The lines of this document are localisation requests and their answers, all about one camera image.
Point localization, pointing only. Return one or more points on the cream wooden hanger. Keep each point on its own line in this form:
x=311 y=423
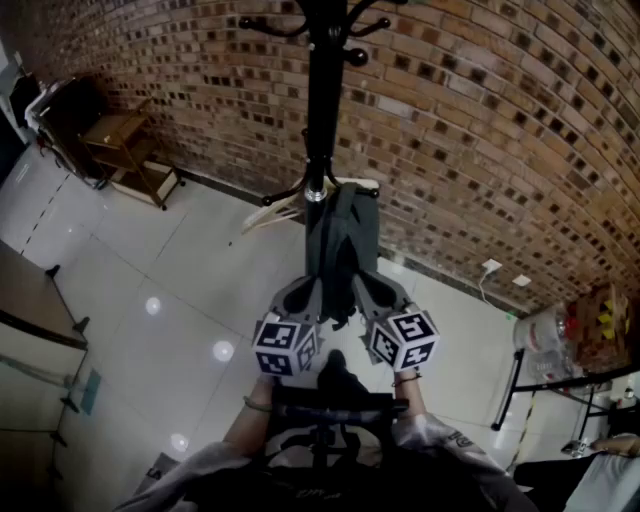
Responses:
x=260 y=217

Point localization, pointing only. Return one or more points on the black folding stand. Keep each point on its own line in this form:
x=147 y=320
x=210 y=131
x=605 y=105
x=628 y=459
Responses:
x=565 y=382

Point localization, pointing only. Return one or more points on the brown top desk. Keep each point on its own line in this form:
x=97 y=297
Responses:
x=30 y=295

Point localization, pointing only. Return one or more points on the person's right forearm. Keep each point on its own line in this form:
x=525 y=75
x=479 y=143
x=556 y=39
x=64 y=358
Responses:
x=412 y=400

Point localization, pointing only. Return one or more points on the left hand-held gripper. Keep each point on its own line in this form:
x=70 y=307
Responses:
x=280 y=345

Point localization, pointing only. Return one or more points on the person's left forearm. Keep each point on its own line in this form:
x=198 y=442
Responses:
x=252 y=425

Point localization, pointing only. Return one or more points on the white blank wall plate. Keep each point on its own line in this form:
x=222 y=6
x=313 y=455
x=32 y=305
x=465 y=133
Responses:
x=521 y=280

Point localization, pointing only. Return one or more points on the yellow black caution tape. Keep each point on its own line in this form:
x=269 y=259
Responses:
x=526 y=425

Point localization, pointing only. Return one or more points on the teal sheet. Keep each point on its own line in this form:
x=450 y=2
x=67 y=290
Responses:
x=91 y=392

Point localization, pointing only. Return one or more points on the white wall socket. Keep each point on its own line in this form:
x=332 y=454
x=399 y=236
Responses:
x=491 y=267

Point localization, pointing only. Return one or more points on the black chest mount bracket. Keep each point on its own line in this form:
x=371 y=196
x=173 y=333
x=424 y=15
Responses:
x=340 y=402

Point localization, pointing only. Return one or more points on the small white bottle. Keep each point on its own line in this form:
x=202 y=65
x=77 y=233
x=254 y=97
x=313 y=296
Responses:
x=629 y=392

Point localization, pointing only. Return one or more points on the black metal coat rack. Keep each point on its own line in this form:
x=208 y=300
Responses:
x=325 y=100

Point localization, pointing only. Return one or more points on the person's black shoe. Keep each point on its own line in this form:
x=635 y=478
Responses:
x=337 y=372

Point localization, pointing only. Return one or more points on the clear bag of bottles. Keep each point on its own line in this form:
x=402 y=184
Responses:
x=542 y=340

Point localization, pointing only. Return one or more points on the wooden trolley cart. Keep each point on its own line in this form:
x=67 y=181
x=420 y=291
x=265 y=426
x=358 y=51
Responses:
x=132 y=150

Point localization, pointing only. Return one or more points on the box with yellow items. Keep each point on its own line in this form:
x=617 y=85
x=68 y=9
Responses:
x=600 y=325

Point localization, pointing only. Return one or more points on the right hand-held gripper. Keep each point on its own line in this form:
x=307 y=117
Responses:
x=405 y=340

